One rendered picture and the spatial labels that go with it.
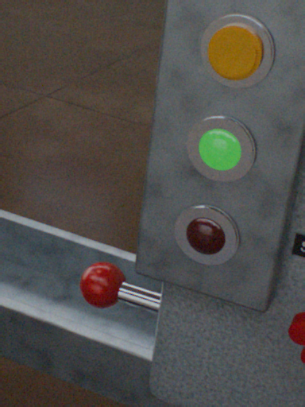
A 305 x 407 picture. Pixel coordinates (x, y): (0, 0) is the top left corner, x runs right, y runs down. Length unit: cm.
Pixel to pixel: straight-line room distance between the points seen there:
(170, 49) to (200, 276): 13
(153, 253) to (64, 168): 289
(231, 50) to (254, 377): 21
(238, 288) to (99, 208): 262
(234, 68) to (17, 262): 40
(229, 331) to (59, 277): 27
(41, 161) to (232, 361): 291
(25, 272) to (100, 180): 254
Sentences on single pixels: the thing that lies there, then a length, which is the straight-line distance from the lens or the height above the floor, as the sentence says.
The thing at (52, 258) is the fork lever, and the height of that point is 110.
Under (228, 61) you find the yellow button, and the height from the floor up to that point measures 137.
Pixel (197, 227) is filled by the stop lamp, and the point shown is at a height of 127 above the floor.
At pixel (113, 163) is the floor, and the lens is 341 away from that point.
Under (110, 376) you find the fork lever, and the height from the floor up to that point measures 109.
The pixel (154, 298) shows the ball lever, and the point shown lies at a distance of 53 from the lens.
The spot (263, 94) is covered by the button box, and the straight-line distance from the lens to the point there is 39.
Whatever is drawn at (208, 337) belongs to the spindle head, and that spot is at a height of 119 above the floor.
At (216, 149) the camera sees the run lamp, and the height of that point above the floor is 132.
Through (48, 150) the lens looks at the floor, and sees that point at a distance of 348.
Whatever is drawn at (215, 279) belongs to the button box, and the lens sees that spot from 45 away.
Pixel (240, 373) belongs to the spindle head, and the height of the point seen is 117.
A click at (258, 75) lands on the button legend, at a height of 136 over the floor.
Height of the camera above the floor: 149
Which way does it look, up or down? 29 degrees down
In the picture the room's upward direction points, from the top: 7 degrees clockwise
